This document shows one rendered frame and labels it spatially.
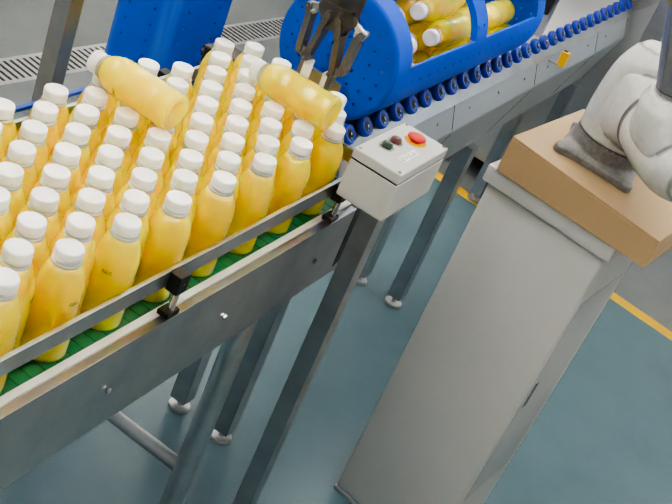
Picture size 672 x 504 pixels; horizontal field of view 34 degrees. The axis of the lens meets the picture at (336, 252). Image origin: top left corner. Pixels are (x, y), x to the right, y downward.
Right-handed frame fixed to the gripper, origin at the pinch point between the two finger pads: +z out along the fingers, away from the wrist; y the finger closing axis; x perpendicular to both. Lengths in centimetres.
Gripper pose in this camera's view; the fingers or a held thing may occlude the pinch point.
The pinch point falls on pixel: (312, 82)
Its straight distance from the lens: 210.2
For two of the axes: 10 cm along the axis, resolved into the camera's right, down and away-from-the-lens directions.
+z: -3.4, 7.9, 5.1
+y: -8.0, -5.3, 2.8
